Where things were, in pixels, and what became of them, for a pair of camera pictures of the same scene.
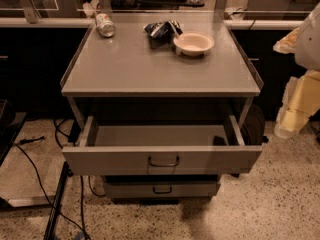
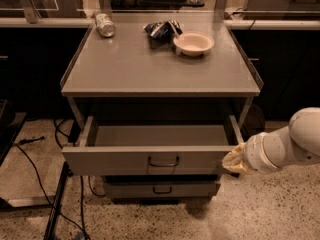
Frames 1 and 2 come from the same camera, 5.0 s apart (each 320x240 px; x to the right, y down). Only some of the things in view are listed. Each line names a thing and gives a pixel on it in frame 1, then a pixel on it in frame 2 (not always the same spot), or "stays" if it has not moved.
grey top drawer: (169, 149) stays
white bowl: (193, 43) stays
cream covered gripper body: (308, 45) to (254, 155)
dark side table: (10, 123) stays
